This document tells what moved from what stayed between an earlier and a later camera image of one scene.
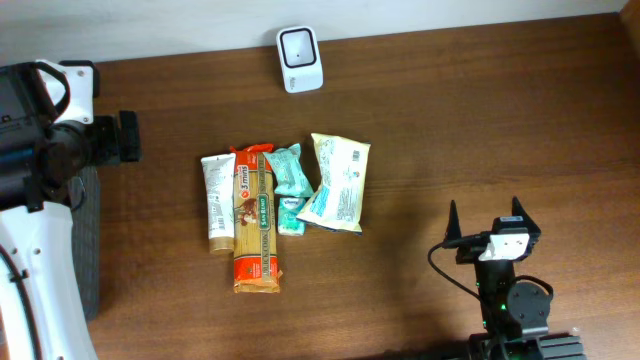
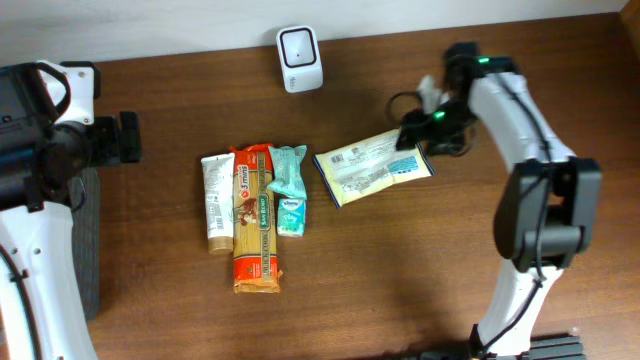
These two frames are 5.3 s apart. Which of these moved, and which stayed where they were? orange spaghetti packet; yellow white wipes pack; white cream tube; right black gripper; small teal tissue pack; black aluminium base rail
Moved: right black gripper; yellow white wipes pack
Stayed: small teal tissue pack; white cream tube; black aluminium base rail; orange spaghetti packet
